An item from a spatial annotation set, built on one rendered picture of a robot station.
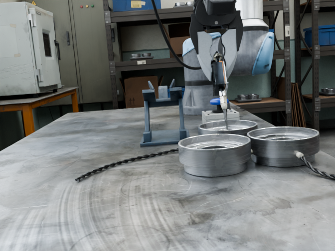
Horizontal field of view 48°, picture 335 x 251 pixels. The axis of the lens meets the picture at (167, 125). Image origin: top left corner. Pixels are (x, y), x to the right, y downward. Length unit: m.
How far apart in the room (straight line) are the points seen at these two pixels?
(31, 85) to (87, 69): 1.71
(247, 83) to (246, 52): 3.66
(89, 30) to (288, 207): 4.12
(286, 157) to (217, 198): 0.15
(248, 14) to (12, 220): 0.85
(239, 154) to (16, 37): 2.42
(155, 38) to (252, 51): 3.58
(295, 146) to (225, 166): 0.10
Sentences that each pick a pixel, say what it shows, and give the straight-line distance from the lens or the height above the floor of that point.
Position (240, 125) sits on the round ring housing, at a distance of 0.73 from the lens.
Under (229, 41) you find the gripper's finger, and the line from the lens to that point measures 0.71.
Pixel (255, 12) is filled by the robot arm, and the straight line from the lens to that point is 1.12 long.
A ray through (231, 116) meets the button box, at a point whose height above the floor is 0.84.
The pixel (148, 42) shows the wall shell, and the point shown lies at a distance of 4.62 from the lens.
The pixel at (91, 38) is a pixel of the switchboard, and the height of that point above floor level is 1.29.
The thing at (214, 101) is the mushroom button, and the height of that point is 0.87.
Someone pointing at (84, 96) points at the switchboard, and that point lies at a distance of 4.46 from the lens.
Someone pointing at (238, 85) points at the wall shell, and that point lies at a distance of 4.72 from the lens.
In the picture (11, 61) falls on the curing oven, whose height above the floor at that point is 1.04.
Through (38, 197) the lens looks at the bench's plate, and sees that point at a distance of 0.52.
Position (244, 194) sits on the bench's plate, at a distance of 0.46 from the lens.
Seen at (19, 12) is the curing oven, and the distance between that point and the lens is 2.83.
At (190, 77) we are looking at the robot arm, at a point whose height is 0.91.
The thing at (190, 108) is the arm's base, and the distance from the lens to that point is 1.12.
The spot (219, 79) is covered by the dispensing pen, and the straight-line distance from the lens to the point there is 0.68.
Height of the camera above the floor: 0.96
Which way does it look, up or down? 9 degrees down
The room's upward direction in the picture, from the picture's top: 4 degrees counter-clockwise
